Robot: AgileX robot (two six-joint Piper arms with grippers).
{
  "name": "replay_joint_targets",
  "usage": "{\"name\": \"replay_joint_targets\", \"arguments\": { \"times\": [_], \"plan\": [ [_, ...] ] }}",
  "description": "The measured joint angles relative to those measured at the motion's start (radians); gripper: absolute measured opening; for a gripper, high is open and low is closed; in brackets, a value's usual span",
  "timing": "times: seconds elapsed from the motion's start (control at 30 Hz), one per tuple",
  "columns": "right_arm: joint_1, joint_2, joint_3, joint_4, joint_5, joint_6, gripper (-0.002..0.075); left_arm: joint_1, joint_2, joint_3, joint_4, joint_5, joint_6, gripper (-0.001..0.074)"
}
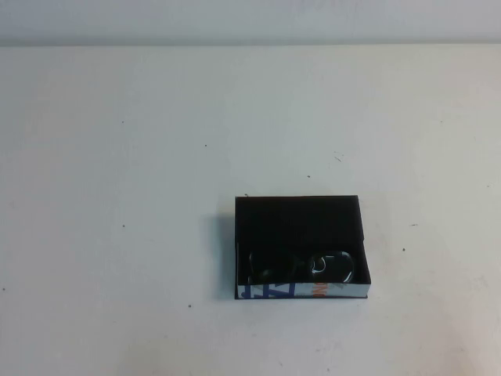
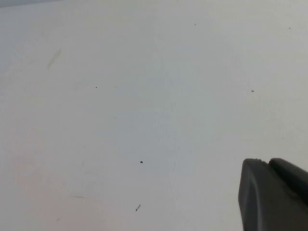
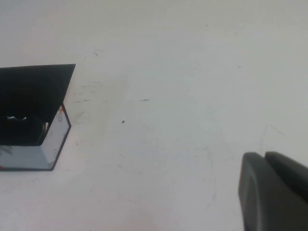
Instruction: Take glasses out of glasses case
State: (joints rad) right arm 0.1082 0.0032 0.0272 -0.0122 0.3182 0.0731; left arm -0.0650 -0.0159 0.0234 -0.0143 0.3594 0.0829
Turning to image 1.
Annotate black printed glasses case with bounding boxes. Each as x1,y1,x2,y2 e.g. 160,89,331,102
233,194,371,302

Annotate black-framed glasses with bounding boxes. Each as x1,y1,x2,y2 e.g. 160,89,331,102
247,249,355,284

